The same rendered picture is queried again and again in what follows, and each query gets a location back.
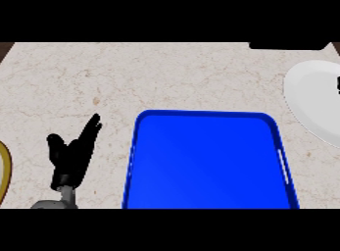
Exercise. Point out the blue plastic tray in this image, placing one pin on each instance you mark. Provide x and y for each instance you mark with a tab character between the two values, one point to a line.
209	163

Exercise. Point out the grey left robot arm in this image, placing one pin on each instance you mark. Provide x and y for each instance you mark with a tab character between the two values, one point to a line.
64	199

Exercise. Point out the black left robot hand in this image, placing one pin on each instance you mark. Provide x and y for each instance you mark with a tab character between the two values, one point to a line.
73	153

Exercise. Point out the white round plate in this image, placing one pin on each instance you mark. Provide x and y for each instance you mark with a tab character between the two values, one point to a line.
317	104

